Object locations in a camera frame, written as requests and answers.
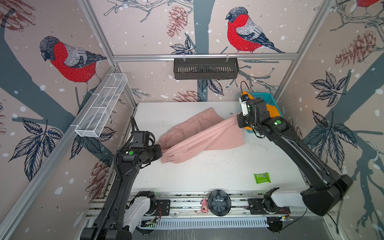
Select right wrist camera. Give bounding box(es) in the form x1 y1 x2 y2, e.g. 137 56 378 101
239 93 250 116

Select white wire mesh basket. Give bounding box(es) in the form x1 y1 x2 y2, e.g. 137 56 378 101
75 73 128 138

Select green wipes packet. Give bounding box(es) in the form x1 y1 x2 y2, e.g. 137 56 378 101
254 173 271 184

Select teal plastic basket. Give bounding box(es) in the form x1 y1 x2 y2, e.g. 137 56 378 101
239 92 283 133

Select black round flower-shaped bowl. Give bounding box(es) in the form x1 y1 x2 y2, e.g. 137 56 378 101
208 190 232 217

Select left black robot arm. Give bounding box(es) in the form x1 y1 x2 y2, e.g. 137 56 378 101
80 117 162 240

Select horizontal aluminium frame bar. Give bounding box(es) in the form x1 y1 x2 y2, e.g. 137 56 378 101
113 53 298 63

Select pink shorts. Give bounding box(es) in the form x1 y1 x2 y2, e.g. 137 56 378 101
158 108 244 164

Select small pink toy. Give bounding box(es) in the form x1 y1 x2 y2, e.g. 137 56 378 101
201 198 209 214

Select orange shorts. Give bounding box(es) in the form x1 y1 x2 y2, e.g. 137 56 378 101
238 92 282 132

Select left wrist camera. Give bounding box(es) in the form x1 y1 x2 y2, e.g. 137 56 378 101
131 131 150 149

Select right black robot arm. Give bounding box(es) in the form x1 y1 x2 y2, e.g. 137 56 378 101
237 96 353 216

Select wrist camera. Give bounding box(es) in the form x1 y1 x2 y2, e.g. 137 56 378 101
239 93 250 116
131 131 150 149

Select black hanging shelf basket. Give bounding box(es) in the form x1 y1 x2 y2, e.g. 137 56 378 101
174 58 239 80

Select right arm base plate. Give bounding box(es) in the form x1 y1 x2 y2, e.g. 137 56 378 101
248 198 291 216

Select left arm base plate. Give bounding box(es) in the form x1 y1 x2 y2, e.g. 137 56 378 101
145 199 171 217

